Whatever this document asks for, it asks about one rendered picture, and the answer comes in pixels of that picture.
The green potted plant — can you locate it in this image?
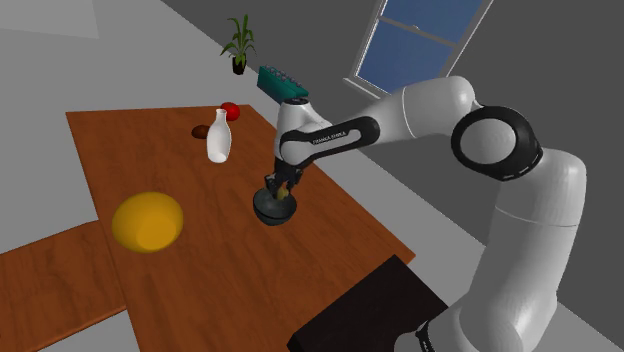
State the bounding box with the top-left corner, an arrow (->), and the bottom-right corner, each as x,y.
219,13 -> 258,76

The yellow bowl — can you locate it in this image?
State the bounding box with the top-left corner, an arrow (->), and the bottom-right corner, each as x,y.
110,191 -> 185,254

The dark robot stand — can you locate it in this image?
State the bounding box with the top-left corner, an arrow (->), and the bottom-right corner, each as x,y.
286,254 -> 450,352

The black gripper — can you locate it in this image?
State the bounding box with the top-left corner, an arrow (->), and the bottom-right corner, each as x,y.
264,157 -> 305,198

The low brown wooden table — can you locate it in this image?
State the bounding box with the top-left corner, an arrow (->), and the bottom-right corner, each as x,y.
0,219 -> 127,348

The white framed window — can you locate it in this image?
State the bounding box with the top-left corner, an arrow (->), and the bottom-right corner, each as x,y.
342,0 -> 495,100

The white bottle vase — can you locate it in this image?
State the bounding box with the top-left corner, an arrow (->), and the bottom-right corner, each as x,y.
206,108 -> 233,165

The dark grey bowl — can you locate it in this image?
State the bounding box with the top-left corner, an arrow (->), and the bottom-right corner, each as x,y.
252,186 -> 299,227

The teal box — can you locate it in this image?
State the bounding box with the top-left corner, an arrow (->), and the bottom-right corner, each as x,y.
256,65 -> 310,105

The red apple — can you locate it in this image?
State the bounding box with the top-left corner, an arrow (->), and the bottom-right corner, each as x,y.
219,101 -> 242,123

